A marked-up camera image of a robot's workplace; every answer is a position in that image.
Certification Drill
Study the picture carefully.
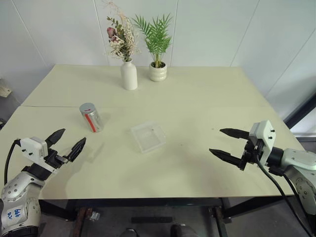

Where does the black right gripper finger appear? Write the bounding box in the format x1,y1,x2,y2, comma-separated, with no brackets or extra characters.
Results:
219,127,251,141
209,148,244,170

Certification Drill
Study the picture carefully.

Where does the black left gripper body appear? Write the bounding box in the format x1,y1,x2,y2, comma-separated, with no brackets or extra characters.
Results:
43,147,75,170

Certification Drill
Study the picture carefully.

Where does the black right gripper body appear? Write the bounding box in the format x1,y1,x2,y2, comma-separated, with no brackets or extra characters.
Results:
238,137,264,171

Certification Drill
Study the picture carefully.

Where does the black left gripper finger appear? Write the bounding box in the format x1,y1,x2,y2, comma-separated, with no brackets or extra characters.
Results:
66,137,87,163
45,127,67,149

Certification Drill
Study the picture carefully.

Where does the silver red can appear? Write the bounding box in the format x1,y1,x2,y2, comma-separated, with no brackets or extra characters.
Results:
82,108,104,134

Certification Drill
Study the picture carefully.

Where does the round jar lid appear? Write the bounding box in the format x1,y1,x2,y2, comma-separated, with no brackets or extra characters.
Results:
79,102,97,116

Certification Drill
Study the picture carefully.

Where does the clear plastic square container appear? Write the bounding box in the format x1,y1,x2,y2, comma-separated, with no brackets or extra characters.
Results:
130,120,167,155

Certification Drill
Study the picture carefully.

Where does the rusty metal bar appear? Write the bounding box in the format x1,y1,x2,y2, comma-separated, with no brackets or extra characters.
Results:
73,206,93,237
212,205,228,237

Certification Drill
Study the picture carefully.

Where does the small clear plastic piece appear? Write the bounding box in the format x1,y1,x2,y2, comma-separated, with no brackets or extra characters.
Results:
88,210,101,222

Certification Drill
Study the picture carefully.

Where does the dark rounded shape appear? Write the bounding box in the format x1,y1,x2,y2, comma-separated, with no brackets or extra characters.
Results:
120,228,138,237
170,223,196,237

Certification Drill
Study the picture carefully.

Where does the white ceramic vase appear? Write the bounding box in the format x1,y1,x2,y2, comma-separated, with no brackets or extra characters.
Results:
120,59,138,91

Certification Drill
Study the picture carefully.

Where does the white ribbed plant pot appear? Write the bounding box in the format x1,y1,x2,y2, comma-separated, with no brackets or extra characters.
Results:
149,61,168,82

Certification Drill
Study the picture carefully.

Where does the dried flower bouquet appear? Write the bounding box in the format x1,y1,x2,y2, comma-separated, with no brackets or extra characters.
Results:
102,0,143,62

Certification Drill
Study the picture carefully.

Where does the green palm plant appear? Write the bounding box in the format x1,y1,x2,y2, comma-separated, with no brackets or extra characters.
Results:
131,13,174,68

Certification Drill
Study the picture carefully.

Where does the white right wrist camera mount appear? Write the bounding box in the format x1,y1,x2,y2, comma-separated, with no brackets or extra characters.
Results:
248,119,276,166

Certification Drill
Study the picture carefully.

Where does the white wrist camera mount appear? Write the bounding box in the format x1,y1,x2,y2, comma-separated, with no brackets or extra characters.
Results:
248,119,276,166
19,136,56,174

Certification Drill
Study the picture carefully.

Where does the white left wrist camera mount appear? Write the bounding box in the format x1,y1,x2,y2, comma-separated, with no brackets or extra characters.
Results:
19,136,56,174

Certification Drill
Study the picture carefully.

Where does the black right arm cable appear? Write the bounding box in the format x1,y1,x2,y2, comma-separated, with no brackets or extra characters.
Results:
255,148,314,237
282,173,306,213

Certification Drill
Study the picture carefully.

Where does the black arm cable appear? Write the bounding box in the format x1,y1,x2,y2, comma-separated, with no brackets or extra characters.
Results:
255,148,314,237
282,173,306,213
3,139,22,186

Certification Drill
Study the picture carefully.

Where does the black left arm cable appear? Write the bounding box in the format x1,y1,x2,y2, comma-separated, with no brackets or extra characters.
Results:
3,139,22,186

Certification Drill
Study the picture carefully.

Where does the dark door frame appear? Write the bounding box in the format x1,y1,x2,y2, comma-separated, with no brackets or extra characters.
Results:
283,92,316,129

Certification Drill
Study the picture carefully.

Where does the beige wall bracket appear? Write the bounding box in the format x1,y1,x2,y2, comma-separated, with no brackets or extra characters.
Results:
0,77,13,98

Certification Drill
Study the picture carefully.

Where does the black metal table frame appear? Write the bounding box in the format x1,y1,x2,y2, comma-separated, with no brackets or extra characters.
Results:
38,196,295,237

